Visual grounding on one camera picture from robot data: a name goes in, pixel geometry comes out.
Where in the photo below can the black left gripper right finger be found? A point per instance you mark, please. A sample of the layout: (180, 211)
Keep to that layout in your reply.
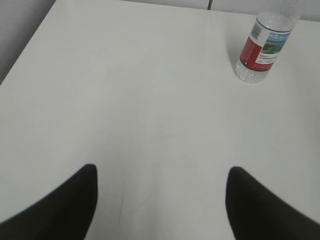
(255, 213)

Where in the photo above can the clear plastic water bottle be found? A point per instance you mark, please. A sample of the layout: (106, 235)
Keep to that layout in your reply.
(268, 36)

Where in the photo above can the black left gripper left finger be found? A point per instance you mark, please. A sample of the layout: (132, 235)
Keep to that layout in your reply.
(65, 213)

